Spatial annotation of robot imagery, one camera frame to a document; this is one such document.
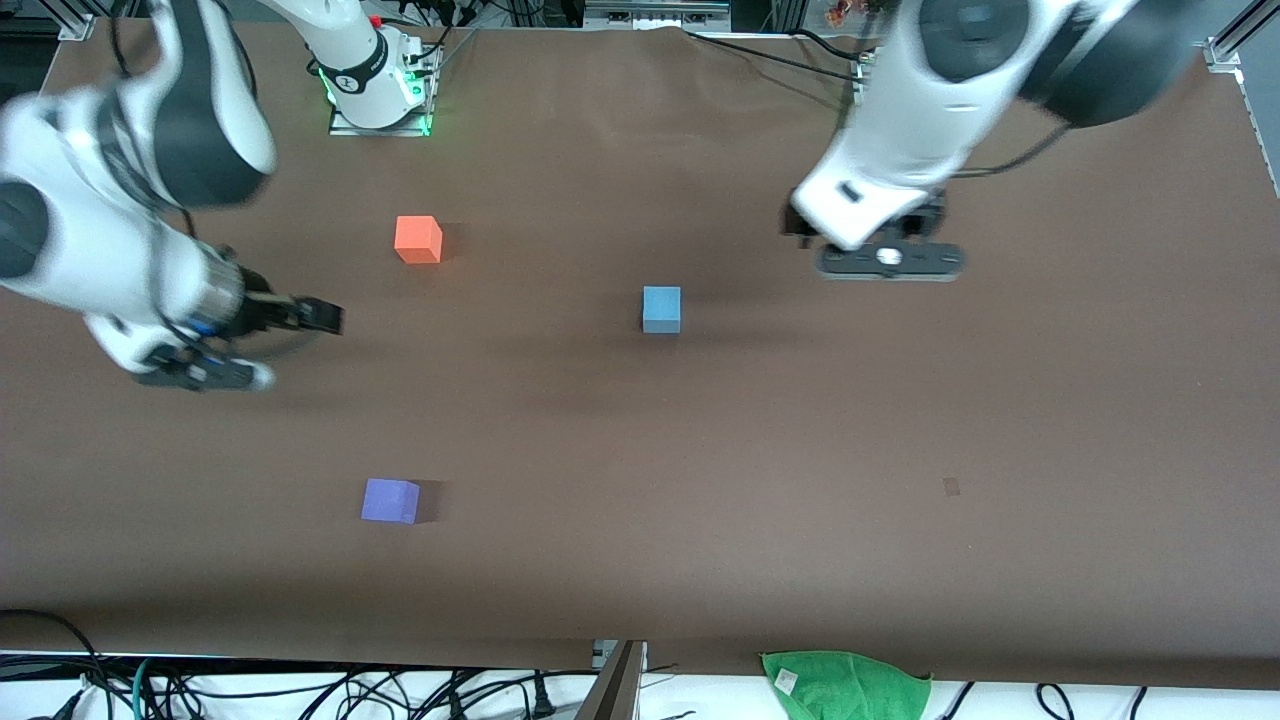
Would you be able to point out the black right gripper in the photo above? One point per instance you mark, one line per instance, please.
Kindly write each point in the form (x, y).
(264, 311)

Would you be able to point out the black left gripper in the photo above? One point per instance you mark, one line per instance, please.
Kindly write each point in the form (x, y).
(925, 220)

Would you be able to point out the blue foam block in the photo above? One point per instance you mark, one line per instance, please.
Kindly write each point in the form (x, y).
(661, 310)

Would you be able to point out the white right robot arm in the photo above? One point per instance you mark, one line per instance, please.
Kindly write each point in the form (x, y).
(90, 240)

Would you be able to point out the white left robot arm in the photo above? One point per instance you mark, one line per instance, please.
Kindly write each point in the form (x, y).
(920, 110)

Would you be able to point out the orange foam block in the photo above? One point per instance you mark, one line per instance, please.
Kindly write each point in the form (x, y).
(415, 240)

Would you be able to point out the purple foam block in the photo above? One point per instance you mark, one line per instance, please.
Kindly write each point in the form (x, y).
(388, 500)

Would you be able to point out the orange toy figure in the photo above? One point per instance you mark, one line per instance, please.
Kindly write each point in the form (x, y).
(845, 12)

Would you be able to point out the brown table cover sheet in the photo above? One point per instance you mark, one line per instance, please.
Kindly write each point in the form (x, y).
(650, 450)

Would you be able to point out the aluminium corner extrusion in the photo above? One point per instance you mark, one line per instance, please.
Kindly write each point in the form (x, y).
(78, 22)
(1240, 35)

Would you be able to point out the black power plug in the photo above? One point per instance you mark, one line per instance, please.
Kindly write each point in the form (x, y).
(542, 700)

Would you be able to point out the green cloth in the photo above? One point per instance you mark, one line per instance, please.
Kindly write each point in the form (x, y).
(850, 690)

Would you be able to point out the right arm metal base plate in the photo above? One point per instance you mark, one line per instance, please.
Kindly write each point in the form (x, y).
(345, 128)

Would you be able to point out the aluminium frame bar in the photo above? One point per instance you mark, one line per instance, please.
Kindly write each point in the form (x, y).
(650, 15)

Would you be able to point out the white metal bracket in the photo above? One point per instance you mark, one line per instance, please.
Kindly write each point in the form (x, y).
(600, 652)

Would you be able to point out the grey metal post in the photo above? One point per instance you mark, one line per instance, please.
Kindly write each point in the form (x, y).
(615, 690)

